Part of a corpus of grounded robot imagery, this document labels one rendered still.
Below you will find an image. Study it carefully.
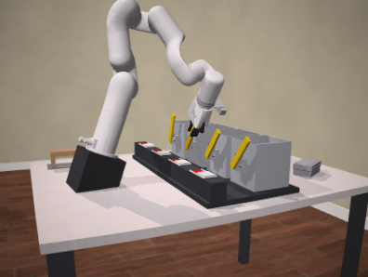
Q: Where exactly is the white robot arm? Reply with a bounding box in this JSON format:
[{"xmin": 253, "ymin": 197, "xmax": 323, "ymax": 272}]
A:
[{"xmin": 79, "ymin": 0, "xmax": 227, "ymax": 158}]

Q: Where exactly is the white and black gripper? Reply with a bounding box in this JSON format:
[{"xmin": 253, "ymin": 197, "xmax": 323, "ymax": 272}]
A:
[{"xmin": 188, "ymin": 98, "xmax": 213, "ymax": 137}]

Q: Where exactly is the grey flat case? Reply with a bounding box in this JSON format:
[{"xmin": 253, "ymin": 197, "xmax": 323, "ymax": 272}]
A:
[{"xmin": 293, "ymin": 158, "xmax": 322, "ymax": 178}]

